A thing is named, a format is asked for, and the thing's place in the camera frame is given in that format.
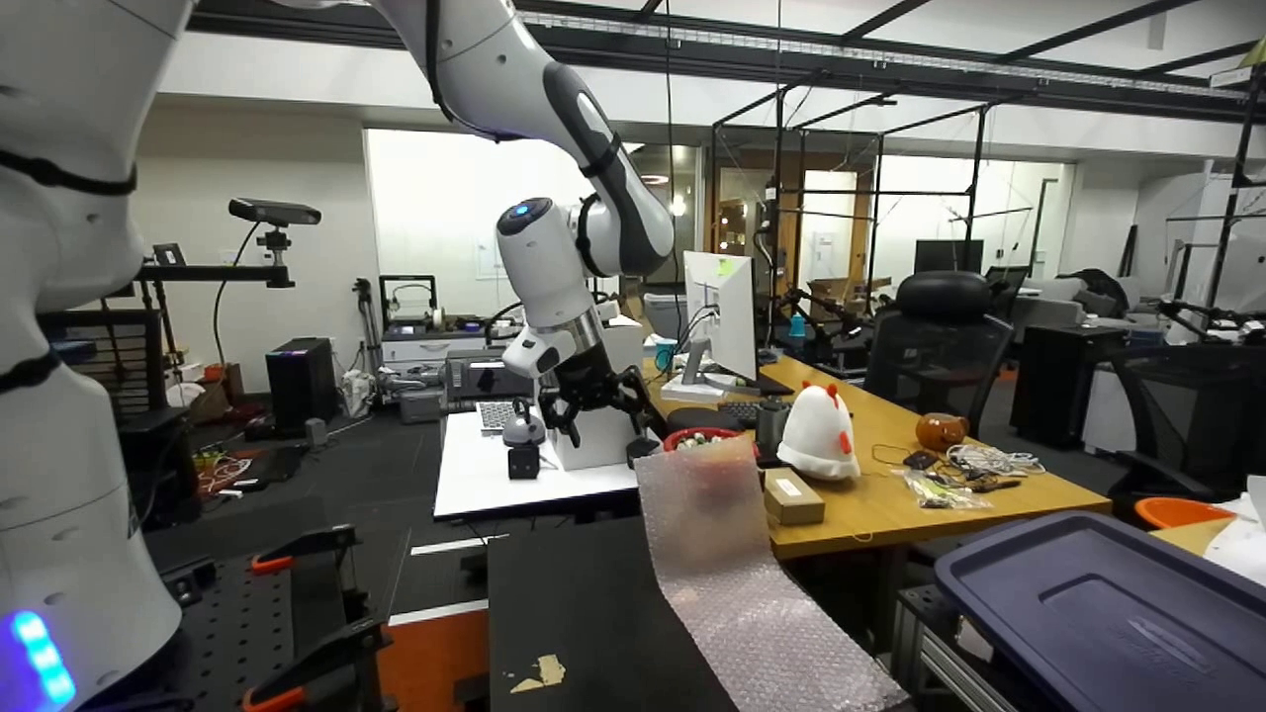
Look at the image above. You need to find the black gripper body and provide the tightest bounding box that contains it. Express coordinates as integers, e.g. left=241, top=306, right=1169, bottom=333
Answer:
left=543, top=336, right=628, bottom=430

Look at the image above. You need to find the clear bubble wrap sheet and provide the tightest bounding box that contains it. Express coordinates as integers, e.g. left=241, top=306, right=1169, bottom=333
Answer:
left=633, top=428, right=913, bottom=712

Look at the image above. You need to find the large white box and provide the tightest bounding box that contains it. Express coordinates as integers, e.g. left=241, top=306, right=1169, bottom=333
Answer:
left=575, top=307, right=649, bottom=473

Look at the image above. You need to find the gray printer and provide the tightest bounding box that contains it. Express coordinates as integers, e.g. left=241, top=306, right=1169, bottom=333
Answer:
left=445, top=348, right=538, bottom=411

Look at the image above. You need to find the red patterned bowl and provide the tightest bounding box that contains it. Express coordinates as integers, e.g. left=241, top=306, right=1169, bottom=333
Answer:
left=662, top=422, right=765, bottom=461

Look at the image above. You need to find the white table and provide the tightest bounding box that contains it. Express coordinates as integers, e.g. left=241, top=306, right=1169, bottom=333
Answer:
left=431, top=409, right=644, bottom=523

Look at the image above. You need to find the white computer monitor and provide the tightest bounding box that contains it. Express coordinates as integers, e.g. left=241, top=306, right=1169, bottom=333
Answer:
left=657, top=248, right=765, bottom=409

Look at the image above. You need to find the black cup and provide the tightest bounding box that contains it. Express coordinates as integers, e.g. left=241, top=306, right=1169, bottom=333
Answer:
left=752, top=395, right=795, bottom=465

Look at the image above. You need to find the tan black small box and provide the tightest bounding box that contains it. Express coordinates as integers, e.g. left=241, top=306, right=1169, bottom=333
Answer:
left=758, top=465, right=831, bottom=529

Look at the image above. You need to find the tan cardboard scrap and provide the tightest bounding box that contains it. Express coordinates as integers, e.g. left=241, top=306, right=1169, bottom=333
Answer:
left=505, top=652, right=569, bottom=700

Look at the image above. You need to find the black computer tower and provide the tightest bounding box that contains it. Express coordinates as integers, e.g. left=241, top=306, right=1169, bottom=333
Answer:
left=264, top=336, right=342, bottom=430

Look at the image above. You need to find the wooden desk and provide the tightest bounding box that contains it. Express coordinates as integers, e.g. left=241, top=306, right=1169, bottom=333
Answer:
left=642, top=351, right=1113, bottom=564

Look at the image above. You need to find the black orange clamp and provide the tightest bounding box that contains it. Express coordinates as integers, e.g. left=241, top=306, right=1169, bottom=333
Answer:
left=241, top=617, right=393, bottom=712
left=251, top=523, right=361, bottom=583

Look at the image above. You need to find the brown bowl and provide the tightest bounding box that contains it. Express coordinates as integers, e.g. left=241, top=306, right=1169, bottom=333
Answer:
left=913, top=411, right=969, bottom=456

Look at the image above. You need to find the black office chair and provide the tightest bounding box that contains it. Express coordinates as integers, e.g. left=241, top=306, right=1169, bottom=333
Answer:
left=864, top=267, right=1017, bottom=428

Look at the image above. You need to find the pile of snack packets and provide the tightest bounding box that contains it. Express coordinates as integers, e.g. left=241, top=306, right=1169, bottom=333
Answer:
left=897, top=435, right=1046, bottom=513

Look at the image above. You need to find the black computer monitor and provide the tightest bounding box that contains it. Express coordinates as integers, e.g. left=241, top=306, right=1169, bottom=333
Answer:
left=909, top=237, right=991, bottom=275

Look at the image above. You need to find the black metal rack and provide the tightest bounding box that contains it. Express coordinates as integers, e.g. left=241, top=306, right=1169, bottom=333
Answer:
left=71, top=244, right=297, bottom=428

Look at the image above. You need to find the black metal cart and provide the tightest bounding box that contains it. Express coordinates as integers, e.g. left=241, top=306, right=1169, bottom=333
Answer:
left=892, top=587, right=1005, bottom=712

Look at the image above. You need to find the dark blue storage bin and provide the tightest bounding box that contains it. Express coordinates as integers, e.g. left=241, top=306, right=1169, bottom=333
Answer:
left=931, top=509, right=1266, bottom=712

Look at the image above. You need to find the orange bowl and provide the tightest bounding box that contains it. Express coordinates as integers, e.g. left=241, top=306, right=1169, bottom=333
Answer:
left=1132, top=493, right=1237, bottom=534

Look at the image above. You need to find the white paper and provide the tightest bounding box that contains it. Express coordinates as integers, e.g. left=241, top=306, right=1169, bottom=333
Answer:
left=1202, top=478, right=1266, bottom=588

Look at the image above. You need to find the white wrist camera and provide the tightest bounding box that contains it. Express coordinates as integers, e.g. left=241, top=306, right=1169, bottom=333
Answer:
left=497, top=327, right=557, bottom=378

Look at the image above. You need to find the black frame 3D printer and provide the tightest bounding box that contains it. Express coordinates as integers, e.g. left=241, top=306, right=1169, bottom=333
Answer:
left=376, top=271, right=445, bottom=341

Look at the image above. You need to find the colourful wire bundle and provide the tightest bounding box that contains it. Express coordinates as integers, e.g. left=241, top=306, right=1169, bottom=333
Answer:
left=191, top=448, right=263, bottom=501

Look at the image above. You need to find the black camera on stand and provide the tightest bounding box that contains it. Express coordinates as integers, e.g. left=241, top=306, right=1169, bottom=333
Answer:
left=224, top=195, right=323, bottom=267

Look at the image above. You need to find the black overhead metal frame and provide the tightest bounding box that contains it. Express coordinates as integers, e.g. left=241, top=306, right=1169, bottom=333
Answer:
left=183, top=0, right=1266, bottom=129

